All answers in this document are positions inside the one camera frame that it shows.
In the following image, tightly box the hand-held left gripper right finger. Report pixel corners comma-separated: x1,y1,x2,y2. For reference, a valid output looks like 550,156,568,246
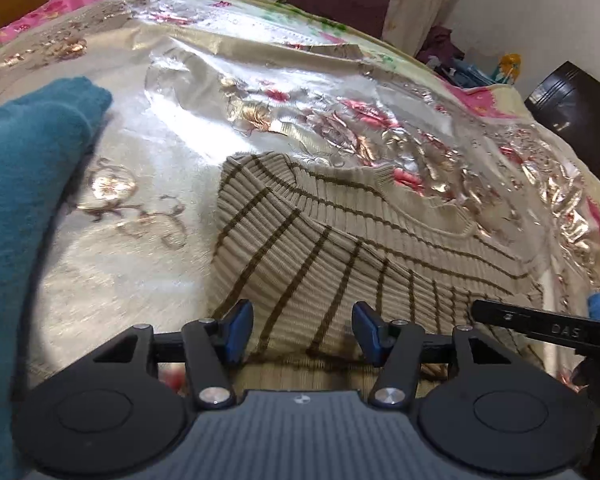
352,302,511,408

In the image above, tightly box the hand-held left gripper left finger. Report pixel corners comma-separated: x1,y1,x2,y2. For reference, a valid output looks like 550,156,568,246
94,300,254,409

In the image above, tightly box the beige striped knit sweater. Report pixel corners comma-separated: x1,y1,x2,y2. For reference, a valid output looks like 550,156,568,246
207,152,546,376

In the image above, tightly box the dark brown wooden chair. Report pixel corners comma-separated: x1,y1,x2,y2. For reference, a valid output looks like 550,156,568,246
524,61,600,196

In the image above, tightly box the gold floral satin bedspread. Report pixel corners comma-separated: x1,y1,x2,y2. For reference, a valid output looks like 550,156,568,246
0,0,600,401

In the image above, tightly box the blue clutter pile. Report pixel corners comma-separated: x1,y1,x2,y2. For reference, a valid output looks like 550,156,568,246
430,57,501,88

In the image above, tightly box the yellow toy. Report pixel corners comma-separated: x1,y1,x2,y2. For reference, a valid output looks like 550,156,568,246
497,52,522,83

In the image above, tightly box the folded teal fleece garment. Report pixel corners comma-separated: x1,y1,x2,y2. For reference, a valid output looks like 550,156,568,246
0,76,113,480

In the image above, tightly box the cream floral curtain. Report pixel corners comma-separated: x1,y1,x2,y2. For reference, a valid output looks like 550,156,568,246
382,0,483,56

